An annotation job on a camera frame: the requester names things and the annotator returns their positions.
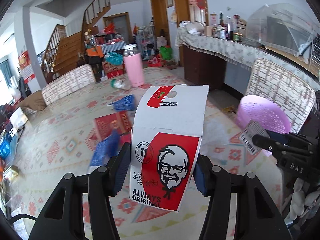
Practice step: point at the blue carton box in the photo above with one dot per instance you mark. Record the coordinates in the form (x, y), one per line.
(105, 150)

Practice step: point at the patterned chair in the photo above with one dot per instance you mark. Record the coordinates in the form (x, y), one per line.
(293, 95)
(68, 83)

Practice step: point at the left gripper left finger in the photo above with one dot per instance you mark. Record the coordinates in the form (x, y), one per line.
(62, 215)

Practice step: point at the barcode label tag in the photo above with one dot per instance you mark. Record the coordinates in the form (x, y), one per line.
(252, 136)

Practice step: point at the green plastic bag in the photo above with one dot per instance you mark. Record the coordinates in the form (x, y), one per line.
(166, 53)

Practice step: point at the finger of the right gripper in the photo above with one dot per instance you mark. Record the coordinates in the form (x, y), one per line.
(293, 144)

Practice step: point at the near patterned chair back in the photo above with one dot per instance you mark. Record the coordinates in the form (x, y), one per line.
(293, 95)

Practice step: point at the mesh food cover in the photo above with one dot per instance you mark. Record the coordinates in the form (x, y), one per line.
(282, 26)

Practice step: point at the blue floral tissue pack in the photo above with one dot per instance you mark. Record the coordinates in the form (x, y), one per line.
(127, 103)

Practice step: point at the gloved right hand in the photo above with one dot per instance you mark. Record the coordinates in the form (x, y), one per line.
(303, 205)

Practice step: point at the pink thermos bottle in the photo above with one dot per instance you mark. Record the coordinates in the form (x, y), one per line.
(133, 64)

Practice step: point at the far patterned chair back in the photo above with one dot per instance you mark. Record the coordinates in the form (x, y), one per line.
(68, 83)

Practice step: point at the sideboard with patterned cloth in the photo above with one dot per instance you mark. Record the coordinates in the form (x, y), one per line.
(237, 53)

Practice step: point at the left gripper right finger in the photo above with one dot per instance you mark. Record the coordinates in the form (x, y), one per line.
(257, 216)

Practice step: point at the wooden staircase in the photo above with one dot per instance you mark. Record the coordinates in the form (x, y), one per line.
(63, 51)

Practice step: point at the clear plastic bottle green cap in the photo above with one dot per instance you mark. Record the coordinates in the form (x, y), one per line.
(120, 84)

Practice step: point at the red flat packet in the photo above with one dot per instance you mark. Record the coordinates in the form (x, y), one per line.
(104, 125)

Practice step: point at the white red KFC carton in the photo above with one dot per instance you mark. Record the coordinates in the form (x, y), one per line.
(166, 137)

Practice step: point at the purple perforated plastic basket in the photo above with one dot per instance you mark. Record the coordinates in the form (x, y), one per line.
(255, 113)

